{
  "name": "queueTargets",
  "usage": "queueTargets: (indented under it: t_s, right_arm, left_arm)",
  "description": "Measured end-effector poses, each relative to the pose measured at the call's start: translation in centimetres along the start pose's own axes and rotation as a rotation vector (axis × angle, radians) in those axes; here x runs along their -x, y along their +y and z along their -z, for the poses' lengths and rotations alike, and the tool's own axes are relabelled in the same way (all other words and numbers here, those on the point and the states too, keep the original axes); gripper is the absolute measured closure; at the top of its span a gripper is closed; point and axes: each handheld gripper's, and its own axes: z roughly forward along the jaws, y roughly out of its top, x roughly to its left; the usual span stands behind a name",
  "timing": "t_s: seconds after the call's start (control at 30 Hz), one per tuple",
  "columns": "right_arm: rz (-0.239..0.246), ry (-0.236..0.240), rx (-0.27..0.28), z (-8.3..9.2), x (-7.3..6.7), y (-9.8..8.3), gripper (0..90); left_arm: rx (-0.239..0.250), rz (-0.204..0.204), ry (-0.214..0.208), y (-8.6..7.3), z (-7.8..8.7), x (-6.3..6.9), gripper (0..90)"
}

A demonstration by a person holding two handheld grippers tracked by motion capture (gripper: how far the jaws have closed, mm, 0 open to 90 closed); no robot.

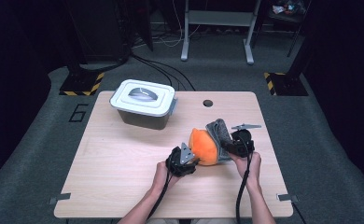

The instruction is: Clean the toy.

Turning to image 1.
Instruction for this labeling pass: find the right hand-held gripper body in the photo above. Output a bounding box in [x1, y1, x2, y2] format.
[231, 123, 262, 158]

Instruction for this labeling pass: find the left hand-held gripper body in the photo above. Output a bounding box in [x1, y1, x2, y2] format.
[165, 142, 195, 178]

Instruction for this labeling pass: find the orange plush toy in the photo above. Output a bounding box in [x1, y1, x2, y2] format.
[188, 128, 219, 166]

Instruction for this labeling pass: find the grey fluffy towel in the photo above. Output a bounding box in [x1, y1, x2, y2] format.
[205, 118, 234, 162]

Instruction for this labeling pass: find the grey plastic storage box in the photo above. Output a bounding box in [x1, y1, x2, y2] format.
[117, 106, 172, 131]

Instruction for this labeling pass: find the white lidded plastic bin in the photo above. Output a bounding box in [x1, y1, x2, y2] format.
[109, 78, 178, 119]

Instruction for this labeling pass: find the person's left hand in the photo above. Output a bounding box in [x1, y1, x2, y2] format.
[151, 161, 181, 194]

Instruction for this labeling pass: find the person's right hand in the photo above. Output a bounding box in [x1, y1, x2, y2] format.
[230, 152, 262, 187]

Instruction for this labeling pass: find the grey tape strip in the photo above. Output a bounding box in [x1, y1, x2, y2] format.
[276, 193, 299, 203]
[49, 192, 72, 205]

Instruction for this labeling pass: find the black striped stand base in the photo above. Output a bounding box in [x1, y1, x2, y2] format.
[59, 72, 105, 97]
[263, 72, 309, 97]

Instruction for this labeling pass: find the black metal rack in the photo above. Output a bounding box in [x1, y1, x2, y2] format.
[252, 0, 312, 59]

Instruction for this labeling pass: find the pile of colourful packets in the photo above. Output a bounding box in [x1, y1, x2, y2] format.
[272, 0, 307, 16]

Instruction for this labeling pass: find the black upright panel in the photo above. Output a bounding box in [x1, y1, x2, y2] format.
[133, 0, 155, 52]

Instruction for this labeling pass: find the black cabinet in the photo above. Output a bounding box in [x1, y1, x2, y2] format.
[63, 0, 132, 63]

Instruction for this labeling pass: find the left hand-held gripper black cable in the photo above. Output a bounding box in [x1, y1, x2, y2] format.
[147, 169, 174, 220]

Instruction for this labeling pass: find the hand-held gripper black cable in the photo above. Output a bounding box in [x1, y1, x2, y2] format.
[147, 169, 174, 220]
[235, 146, 254, 224]

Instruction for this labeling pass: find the right hand-held gripper black cable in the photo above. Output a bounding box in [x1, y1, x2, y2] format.
[235, 146, 254, 224]

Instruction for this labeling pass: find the thin black cable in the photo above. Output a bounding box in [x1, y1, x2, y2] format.
[290, 200, 308, 224]

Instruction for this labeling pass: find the black floor cable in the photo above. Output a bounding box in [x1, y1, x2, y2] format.
[130, 52, 174, 91]
[133, 54, 197, 91]

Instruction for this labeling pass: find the thick black looped cable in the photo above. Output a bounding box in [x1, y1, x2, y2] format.
[78, 46, 132, 73]

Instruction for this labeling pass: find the thin white cable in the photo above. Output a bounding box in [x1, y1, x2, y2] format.
[158, 0, 203, 49]

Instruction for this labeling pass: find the white metal table frame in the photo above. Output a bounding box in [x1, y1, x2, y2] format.
[180, 0, 262, 65]

